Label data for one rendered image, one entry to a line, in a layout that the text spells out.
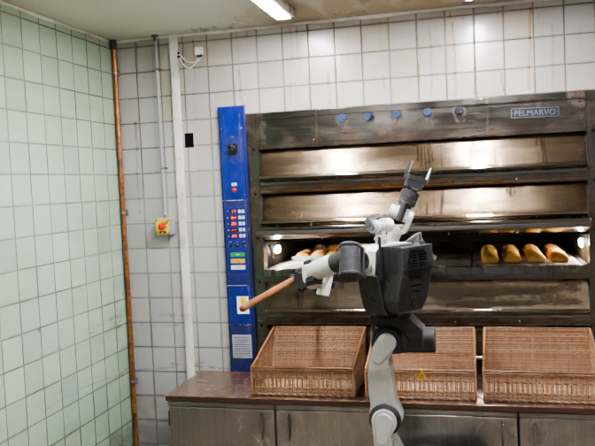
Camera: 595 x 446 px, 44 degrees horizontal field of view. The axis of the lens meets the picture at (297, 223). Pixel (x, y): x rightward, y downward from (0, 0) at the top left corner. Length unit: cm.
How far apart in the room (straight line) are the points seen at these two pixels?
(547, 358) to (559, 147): 112
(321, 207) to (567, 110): 142
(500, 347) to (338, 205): 118
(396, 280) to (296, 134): 143
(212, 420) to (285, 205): 127
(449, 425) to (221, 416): 117
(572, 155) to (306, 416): 195
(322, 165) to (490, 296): 119
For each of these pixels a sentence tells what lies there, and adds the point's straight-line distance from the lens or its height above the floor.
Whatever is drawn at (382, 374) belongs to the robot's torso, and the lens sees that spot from 330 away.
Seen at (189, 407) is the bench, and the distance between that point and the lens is 404.
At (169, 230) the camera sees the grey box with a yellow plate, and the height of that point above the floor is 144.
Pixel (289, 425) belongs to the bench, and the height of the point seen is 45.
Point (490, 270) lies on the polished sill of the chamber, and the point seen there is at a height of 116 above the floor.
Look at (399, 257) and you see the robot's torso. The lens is 308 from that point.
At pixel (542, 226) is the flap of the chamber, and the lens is 397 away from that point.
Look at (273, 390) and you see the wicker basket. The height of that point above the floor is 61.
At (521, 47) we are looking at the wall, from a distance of 416.
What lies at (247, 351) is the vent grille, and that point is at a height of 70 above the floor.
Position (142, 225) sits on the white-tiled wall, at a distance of 457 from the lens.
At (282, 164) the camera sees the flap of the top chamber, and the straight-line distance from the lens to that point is 425.
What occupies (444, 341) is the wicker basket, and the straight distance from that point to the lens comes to 415.
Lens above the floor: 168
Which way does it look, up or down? 3 degrees down
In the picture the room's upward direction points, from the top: 3 degrees counter-clockwise
